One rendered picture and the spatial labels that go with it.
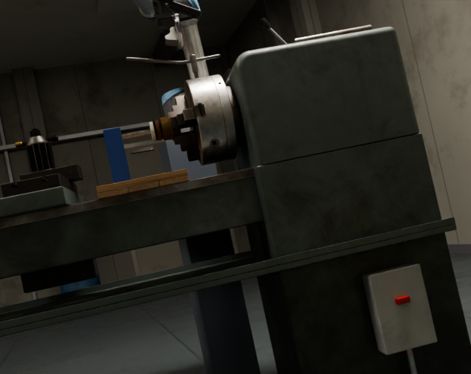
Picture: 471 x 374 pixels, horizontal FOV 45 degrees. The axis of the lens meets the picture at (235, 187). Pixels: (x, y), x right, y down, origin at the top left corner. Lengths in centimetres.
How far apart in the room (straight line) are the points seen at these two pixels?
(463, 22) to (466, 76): 40
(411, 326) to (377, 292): 16
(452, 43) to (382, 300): 322
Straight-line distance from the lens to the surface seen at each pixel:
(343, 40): 207
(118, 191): 190
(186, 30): 260
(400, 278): 195
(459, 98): 486
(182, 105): 216
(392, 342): 197
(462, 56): 479
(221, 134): 198
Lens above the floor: 73
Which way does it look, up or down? 3 degrees up
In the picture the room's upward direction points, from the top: 12 degrees counter-clockwise
